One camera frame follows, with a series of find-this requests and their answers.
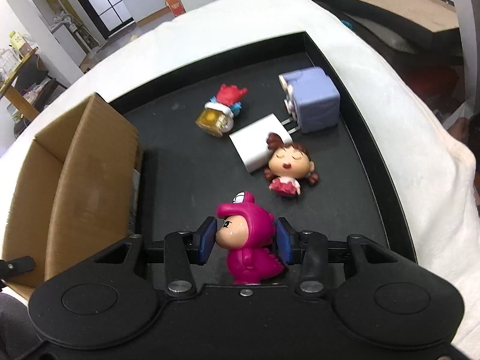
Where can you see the brown hair girl figurine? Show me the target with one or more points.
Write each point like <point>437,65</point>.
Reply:
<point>289,164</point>

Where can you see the brown cardboard box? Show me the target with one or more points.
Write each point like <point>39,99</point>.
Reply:
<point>76,193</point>

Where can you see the white usb charger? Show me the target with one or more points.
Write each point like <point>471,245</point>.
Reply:
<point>250,142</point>

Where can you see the yellow label bottle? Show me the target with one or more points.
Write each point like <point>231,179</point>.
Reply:
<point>19,43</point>

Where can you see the orange carton box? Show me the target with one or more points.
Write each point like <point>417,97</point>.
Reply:
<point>175,6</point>

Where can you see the red figure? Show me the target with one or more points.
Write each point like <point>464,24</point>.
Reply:
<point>218,114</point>

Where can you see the black tray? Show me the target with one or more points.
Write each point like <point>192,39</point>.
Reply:
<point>187,173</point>

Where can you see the lavender cube plug adapter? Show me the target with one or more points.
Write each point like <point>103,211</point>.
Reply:
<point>312,99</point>

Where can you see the pink dinosaur costume figurine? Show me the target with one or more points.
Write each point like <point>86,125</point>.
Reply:
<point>247,233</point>

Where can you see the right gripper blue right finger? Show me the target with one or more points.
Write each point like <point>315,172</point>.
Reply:
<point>287,241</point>

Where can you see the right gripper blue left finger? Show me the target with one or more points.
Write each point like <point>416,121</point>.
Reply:
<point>203,241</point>

